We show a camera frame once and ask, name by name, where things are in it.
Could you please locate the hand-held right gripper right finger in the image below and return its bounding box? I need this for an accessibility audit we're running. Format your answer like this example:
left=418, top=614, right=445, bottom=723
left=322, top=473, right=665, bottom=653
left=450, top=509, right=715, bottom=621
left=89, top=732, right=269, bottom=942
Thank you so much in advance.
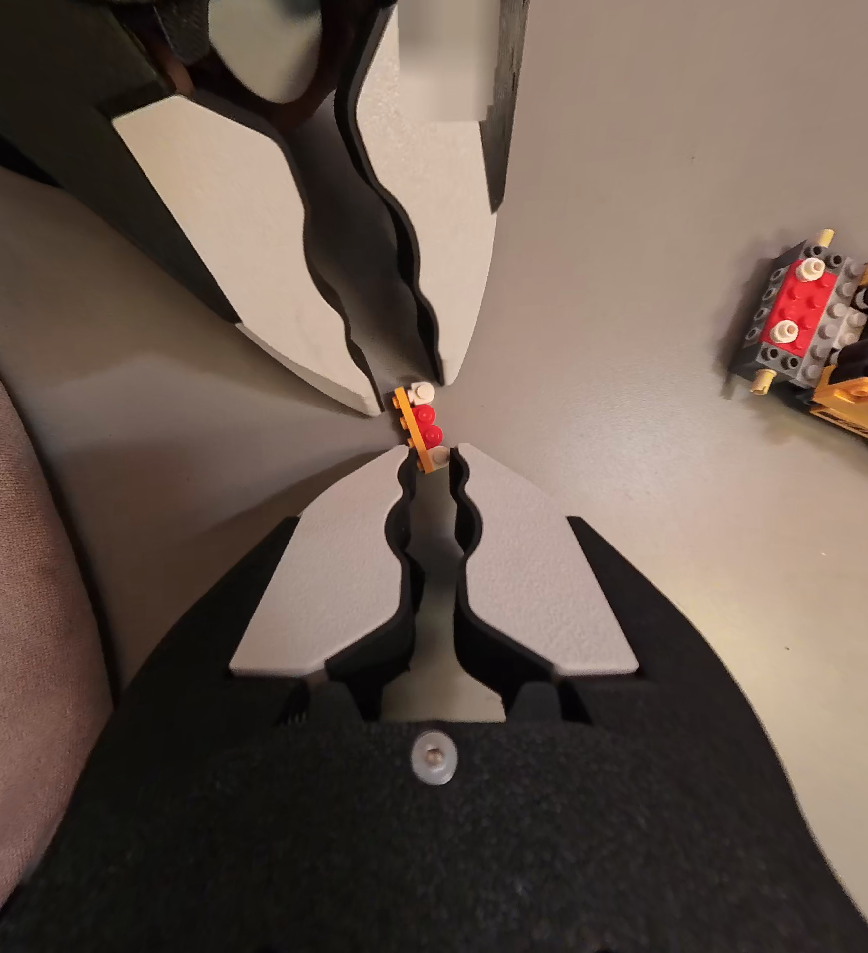
left=451, top=439, right=641, bottom=717

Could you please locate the yellow lego car model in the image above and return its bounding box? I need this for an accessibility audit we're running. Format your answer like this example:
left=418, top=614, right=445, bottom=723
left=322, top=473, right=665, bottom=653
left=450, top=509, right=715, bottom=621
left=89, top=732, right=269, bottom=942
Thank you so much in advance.
left=728, top=229, right=868, bottom=475

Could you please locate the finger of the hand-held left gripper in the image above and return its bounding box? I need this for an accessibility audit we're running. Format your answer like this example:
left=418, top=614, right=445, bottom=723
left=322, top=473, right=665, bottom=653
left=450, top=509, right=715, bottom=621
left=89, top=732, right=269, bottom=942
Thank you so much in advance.
left=334, top=0, right=501, bottom=387
left=110, top=90, right=390, bottom=417

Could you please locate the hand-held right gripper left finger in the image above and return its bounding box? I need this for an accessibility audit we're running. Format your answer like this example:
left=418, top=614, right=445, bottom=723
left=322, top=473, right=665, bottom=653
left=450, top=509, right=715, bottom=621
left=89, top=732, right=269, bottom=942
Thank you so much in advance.
left=227, top=442, right=416, bottom=719

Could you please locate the orange and red lego assembly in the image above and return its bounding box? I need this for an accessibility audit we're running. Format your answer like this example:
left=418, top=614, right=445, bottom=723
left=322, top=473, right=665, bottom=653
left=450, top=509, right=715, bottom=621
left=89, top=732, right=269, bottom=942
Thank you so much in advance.
left=391, top=381, right=451, bottom=475

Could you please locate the person's beige sweater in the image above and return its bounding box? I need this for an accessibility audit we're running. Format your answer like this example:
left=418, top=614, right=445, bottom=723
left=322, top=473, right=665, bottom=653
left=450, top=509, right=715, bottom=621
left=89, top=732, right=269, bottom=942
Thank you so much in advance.
left=0, top=319, right=116, bottom=953

